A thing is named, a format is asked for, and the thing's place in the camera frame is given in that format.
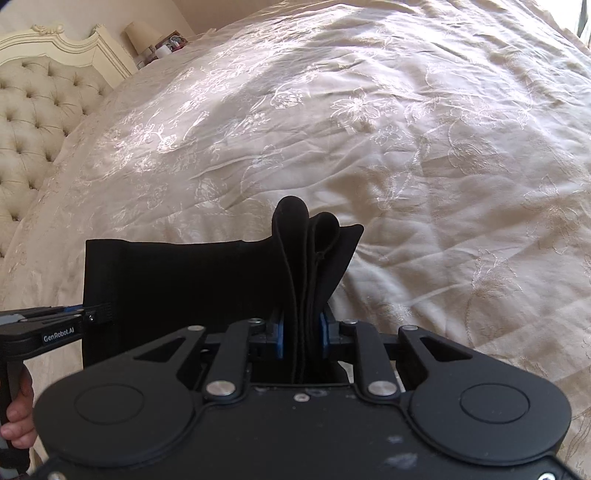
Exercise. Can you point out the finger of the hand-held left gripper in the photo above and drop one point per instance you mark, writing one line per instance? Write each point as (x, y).
(94, 313)
(60, 336)

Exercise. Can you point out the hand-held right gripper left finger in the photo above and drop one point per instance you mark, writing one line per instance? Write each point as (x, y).
(277, 337)

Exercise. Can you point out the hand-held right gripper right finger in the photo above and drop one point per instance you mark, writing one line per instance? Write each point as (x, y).
(323, 338)

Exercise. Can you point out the black pants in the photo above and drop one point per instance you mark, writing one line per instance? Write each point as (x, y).
(184, 286)

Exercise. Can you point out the person's left hand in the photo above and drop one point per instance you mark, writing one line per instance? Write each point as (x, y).
(21, 415)

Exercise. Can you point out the cream embroidered bedspread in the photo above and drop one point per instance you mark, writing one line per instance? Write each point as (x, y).
(369, 161)

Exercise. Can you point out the cream tufted headboard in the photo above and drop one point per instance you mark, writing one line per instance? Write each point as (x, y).
(41, 120)

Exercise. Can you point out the nightstand clutter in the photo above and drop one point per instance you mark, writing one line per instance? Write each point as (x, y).
(166, 46)

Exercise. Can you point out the cream table lamp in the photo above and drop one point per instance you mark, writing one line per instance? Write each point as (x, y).
(141, 39)

